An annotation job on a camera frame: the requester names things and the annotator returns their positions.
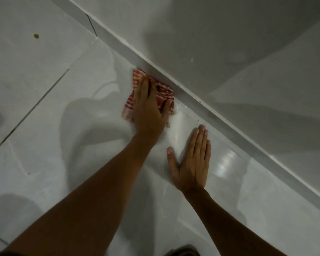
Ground person's left hand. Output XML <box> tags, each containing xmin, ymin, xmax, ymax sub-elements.
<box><xmin>132</xmin><ymin>76</ymin><xmax>174</xmax><ymax>144</ymax></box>

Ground person's right hand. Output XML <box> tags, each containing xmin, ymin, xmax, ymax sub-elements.
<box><xmin>166</xmin><ymin>125</ymin><xmax>212</xmax><ymax>193</ymax></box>

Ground red checkered cloth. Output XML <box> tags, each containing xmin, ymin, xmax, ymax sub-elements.
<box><xmin>122</xmin><ymin>68</ymin><xmax>175</xmax><ymax>123</ymax></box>

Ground person's left forearm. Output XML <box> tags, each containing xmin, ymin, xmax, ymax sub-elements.
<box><xmin>5</xmin><ymin>133</ymin><xmax>162</xmax><ymax>256</ymax></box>

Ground person's right forearm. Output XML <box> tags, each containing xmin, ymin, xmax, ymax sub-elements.
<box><xmin>182</xmin><ymin>187</ymin><xmax>286</xmax><ymax>256</ymax></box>

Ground white baseboard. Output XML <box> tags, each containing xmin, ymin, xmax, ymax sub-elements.
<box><xmin>47</xmin><ymin>0</ymin><xmax>320</xmax><ymax>211</ymax></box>

